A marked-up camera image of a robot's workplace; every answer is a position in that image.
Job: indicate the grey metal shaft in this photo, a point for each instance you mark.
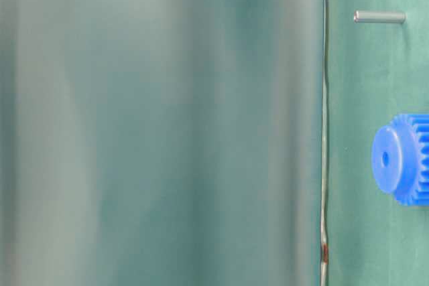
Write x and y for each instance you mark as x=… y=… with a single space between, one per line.
x=397 y=17

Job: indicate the blue plastic gear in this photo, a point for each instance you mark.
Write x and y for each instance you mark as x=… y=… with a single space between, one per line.
x=399 y=159

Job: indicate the green background curtain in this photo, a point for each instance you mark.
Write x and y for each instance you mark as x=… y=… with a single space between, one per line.
x=161 y=142

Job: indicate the green table mat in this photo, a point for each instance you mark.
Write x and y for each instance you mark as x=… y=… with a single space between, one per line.
x=375 y=71

